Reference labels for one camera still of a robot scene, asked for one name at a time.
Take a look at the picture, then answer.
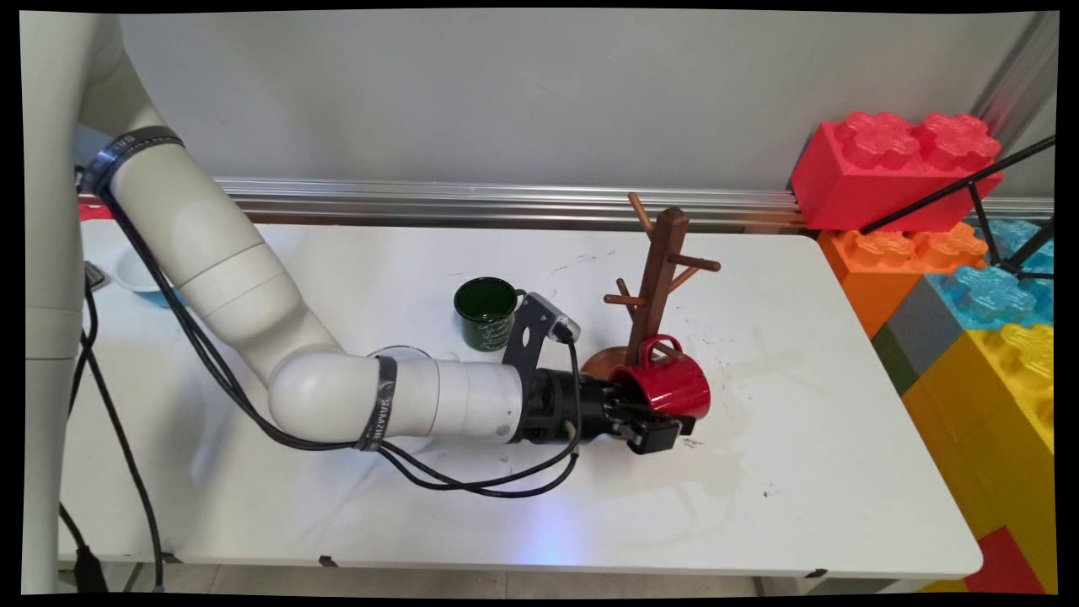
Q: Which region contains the white enamel mug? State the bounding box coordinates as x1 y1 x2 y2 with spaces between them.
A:
367 343 460 365

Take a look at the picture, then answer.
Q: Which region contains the blue bowl white inside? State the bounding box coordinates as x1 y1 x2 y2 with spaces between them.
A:
114 244 187 309

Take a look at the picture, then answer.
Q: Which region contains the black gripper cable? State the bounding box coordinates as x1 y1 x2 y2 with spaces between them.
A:
57 169 582 591

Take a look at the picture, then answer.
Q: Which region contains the dark green toy brick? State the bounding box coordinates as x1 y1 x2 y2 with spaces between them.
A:
870 325 917 397

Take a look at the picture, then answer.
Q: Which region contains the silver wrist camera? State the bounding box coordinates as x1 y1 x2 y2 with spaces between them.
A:
544 308 583 343

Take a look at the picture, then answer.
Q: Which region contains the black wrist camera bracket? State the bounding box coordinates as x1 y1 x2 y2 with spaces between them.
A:
503 291 562 372

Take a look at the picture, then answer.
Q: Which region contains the red ceramic mug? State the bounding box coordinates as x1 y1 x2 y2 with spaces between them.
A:
609 335 711 420

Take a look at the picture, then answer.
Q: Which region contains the black tripod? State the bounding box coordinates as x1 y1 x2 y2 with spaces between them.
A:
860 137 1056 283

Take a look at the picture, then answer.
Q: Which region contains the slanted aluminium post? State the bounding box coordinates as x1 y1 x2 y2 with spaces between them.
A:
969 13 1060 153

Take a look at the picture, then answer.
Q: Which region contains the orange toy brick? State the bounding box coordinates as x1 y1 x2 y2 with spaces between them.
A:
816 223 989 340

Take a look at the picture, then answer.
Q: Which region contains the dark green enamel mug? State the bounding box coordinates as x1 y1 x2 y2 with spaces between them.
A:
454 277 528 352

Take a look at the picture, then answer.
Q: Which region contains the grey velcro strap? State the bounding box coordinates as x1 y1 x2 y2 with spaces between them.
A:
354 356 400 453
78 125 185 197

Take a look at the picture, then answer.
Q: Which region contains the black camera cable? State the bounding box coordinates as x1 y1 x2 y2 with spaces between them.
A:
57 169 584 594

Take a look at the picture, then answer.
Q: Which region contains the blue toy brick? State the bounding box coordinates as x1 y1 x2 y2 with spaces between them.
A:
926 221 1055 331

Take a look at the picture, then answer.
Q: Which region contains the large red toy brick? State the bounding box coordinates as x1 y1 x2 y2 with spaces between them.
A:
790 112 1004 234

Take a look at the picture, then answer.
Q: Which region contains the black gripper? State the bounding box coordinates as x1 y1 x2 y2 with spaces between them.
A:
518 368 697 457

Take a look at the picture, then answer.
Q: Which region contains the large yellow toy brick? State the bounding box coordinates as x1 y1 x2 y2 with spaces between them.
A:
902 325 1056 595

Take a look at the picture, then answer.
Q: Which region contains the horizontal aluminium rail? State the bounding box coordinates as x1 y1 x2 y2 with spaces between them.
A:
211 175 1055 234

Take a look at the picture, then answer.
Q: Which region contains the brown wooden mug tree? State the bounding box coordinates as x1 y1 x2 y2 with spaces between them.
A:
582 192 722 380

